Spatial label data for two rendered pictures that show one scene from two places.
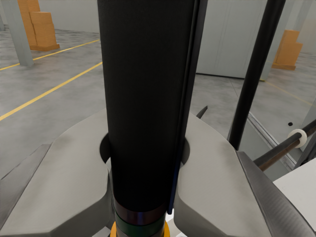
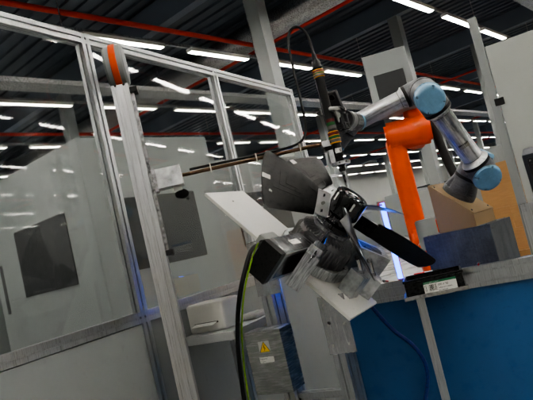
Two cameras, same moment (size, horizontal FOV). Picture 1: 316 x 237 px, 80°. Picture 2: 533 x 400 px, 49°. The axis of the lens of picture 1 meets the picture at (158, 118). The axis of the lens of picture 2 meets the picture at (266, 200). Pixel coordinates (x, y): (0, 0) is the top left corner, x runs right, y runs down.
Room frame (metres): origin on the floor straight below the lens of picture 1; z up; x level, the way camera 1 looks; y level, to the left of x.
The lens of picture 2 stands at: (2.04, 0.88, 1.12)
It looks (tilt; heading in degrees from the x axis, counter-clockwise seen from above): 5 degrees up; 212
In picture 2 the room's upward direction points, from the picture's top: 13 degrees counter-clockwise
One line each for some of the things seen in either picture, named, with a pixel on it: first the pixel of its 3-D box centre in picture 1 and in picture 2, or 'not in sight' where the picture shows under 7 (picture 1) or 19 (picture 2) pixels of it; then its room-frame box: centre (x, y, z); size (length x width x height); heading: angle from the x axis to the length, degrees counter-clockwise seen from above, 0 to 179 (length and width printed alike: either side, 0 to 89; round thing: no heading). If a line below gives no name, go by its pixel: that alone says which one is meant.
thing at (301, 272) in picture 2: not in sight; (304, 267); (0.43, -0.04, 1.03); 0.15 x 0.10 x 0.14; 93
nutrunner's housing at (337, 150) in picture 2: not in sight; (327, 111); (0.08, 0.01, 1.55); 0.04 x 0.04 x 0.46
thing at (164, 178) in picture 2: not in sight; (167, 178); (0.46, -0.49, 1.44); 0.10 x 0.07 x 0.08; 128
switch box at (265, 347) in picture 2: not in sight; (274, 359); (0.32, -0.32, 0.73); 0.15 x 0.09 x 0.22; 93
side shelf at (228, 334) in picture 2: not in sight; (233, 327); (0.22, -0.54, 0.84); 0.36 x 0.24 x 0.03; 3
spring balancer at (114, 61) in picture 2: not in sight; (116, 67); (0.52, -0.56, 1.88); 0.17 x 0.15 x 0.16; 3
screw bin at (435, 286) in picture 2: not in sight; (434, 282); (-0.13, 0.17, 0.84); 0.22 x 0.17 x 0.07; 107
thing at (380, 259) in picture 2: not in sight; (362, 261); (0.03, -0.03, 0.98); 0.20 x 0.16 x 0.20; 93
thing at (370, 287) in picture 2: not in sight; (366, 283); (0.11, 0.01, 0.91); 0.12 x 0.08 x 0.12; 93
